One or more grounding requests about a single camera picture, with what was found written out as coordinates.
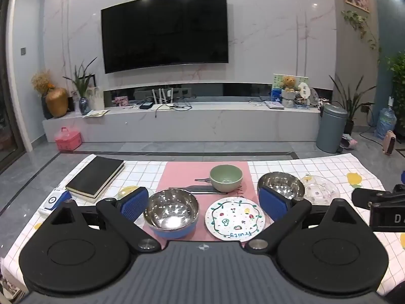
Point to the grey round trash can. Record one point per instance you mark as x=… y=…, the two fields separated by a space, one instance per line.
x=330 y=129

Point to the blue steel bowl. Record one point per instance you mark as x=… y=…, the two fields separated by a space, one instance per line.
x=171 y=210

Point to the white painted plate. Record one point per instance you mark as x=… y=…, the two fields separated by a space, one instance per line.
x=234 y=218

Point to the grey woven basket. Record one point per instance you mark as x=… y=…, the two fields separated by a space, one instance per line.
x=289 y=99

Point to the green ceramic bowl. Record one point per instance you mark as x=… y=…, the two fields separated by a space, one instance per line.
x=226 y=180

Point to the white round hand fan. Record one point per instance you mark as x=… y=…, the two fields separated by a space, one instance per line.
x=303 y=90

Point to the floral glass plate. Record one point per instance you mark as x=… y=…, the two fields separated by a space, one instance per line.
x=321 y=191

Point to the white marble television console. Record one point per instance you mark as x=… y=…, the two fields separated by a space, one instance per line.
x=189 y=123

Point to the dark glass sliding door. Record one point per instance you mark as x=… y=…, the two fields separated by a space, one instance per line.
x=6 y=101

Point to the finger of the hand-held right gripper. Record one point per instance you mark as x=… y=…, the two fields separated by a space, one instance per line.
x=370 y=198

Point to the black curved television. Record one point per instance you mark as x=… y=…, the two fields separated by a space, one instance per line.
x=164 y=31

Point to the pink photo frame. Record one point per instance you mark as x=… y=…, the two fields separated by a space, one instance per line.
x=121 y=101

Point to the floral slipper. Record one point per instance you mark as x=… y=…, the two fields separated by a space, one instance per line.
x=348 y=141

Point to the white plug charger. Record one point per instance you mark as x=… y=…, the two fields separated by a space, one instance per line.
x=391 y=102

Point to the green plant in blue vase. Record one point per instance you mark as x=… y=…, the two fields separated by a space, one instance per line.
x=84 y=106

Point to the small white blue box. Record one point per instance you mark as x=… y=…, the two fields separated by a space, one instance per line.
x=52 y=202

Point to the brown teddy bear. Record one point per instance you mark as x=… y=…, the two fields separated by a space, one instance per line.
x=289 y=84

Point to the long-leaf potted plant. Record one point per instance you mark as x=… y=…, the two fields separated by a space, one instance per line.
x=349 y=128

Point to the decorative glass dish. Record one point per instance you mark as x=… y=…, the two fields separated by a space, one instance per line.
x=314 y=95

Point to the checked lemon tablecloth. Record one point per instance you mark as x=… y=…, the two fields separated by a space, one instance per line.
x=275 y=167

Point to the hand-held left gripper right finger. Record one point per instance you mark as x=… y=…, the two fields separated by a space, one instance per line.
x=272 y=203

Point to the golden vase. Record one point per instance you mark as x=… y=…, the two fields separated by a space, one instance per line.
x=57 y=103

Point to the papers on console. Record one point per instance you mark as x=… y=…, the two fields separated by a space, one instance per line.
x=96 y=113

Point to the black notebook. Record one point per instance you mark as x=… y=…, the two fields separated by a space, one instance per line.
x=91 y=177

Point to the wall power outlet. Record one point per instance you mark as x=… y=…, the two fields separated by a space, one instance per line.
x=367 y=108

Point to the white router with antennas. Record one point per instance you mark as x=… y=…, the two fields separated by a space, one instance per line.
x=166 y=104

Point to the pink storage box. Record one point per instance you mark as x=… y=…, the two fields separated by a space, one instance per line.
x=68 y=141

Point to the blue water jug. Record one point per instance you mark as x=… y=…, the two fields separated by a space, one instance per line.
x=386 y=123

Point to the bushy green leafy plant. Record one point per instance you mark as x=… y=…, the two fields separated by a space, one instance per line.
x=398 y=69

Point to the hanging green vine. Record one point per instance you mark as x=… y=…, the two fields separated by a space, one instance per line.
x=356 y=19

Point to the silver laptop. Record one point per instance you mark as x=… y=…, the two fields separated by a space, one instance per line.
x=273 y=105

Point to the small pink heater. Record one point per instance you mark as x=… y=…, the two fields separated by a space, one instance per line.
x=389 y=142

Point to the green illustrated card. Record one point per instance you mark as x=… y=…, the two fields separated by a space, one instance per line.
x=277 y=80

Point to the blue carton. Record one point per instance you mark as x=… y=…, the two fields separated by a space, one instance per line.
x=276 y=95

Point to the small dark set-top box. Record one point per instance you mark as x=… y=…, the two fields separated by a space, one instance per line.
x=145 y=106

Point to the dried flower bouquet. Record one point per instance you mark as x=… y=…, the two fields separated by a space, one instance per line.
x=41 y=80

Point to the orange steel bowl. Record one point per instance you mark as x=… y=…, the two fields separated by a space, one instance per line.
x=281 y=183

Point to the white illustrated board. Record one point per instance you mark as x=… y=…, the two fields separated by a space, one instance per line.
x=96 y=98

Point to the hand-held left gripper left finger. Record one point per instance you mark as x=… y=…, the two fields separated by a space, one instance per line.
x=134 y=203

